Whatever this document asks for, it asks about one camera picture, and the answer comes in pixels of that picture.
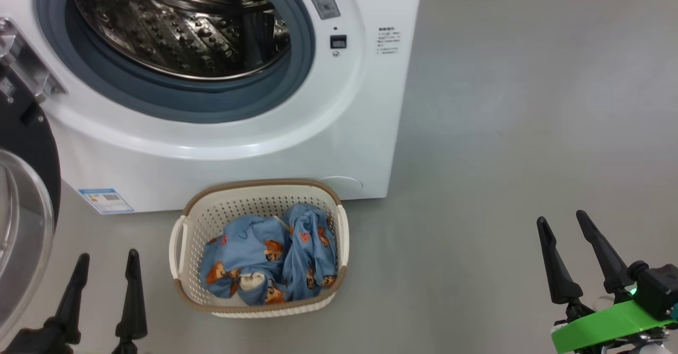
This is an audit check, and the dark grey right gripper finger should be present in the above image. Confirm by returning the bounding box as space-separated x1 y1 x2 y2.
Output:
537 216 583 305
576 210 635 294

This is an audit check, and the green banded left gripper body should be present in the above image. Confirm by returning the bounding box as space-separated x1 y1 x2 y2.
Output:
0 329 72 354

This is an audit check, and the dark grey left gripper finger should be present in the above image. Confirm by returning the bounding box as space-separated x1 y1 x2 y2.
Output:
111 249 148 354
45 253 91 344

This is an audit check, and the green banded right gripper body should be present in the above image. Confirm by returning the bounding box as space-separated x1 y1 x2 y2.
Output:
551 300 676 353

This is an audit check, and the blue bear print garment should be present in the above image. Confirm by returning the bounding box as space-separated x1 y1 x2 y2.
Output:
281 203 340 302
199 215 292 306

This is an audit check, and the black round glass washer door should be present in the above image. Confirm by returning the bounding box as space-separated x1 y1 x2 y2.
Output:
0 63 61 339

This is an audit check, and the cream perforated laundry basket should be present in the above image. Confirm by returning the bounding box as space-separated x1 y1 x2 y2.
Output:
168 178 350 318

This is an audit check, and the grey rubber door gasket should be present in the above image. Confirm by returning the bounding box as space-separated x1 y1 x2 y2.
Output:
33 0 317 125

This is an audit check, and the metal door hinge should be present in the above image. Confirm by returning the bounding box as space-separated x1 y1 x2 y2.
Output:
0 17 67 100

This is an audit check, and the white front-load washing machine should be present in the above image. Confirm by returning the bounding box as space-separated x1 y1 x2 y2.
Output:
0 0 424 216

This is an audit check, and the blue energy label sticker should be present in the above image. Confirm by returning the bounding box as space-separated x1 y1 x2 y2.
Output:
78 188 135 215

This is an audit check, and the round white filter cover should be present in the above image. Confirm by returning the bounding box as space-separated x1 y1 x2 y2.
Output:
316 175 364 198

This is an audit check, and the perforated steel washer drum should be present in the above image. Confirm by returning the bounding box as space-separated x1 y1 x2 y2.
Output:
72 0 292 82

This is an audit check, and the printed text label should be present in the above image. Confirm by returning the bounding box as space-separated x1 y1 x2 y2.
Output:
377 26 401 56

